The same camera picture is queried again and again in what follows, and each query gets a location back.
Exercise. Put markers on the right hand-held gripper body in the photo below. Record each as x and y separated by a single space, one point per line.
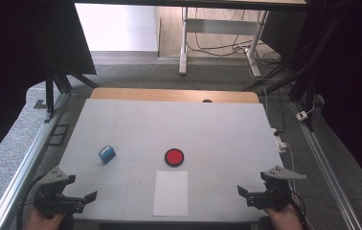
275 195

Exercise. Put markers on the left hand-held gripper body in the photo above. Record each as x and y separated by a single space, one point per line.
53 201

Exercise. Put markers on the blue stamp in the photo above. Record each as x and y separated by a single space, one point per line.
107 154

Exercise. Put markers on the round red ink pad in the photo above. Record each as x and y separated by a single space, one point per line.
174 157

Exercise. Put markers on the person's left hand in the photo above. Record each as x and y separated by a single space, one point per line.
40 222

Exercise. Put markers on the person's right hand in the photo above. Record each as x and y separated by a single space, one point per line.
284 220

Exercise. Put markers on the white power strip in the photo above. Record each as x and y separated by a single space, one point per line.
279 142

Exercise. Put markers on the white paper sheet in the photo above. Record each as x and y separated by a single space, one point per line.
170 193

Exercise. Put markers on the small white adapter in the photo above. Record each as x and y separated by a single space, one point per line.
301 115

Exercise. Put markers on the white table mat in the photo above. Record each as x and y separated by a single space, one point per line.
176 127

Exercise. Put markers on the black table grommet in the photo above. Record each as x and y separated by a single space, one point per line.
207 101

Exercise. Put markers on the black metal stand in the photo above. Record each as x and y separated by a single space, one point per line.
300 76
57 80

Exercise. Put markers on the wooden table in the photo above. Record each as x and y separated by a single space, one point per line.
169 95

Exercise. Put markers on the black curtain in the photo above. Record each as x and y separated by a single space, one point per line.
16 64
354 80

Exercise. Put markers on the aluminium floor rail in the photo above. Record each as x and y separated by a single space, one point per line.
326 166
26 163

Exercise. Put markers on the white desk frame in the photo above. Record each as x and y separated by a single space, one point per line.
220 26

